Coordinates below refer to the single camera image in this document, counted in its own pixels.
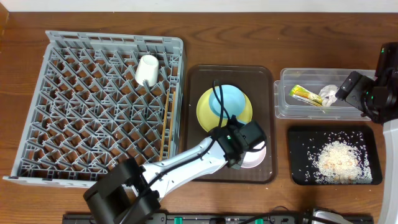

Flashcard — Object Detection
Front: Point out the clear plastic bin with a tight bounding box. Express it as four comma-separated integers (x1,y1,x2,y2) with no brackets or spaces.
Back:
274,68,370,121

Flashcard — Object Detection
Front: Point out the pile of rice and nuts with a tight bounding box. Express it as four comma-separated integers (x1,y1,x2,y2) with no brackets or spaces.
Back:
305,131,373,184

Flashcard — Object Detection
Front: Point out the yellow plate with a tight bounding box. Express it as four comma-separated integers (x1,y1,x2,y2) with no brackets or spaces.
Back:
197,88,252,132

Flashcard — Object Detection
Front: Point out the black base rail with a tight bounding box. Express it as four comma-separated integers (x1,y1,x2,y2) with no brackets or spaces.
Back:
62,207,374,224

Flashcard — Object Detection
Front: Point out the yellow green snack wrapper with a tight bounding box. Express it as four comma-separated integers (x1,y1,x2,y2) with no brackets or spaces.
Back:
289,85,323,106

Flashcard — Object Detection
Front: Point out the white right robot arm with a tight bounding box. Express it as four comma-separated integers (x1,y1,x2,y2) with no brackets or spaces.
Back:
335,42,397,223

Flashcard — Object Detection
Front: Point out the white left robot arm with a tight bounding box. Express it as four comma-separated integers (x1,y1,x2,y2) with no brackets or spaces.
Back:
83,117,267,223

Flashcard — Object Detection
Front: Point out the white tissue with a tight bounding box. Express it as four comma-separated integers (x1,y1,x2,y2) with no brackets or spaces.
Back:
318,85,339,106

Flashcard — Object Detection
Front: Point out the brown serving tray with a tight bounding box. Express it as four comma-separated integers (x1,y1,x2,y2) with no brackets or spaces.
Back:
182,65,277,184

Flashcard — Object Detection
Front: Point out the white paper cup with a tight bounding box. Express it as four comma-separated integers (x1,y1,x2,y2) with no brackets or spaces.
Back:
134,55,159,86

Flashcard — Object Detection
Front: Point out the black waste tray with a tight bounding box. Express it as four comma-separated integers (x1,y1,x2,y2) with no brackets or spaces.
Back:
287,125,383,185

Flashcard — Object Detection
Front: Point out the light blue bowl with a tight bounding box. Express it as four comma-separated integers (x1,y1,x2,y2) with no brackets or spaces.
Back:
209,85,246,118

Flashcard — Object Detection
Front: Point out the grey dishwasher rack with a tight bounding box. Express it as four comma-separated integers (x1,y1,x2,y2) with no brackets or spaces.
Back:
6,30,186,188

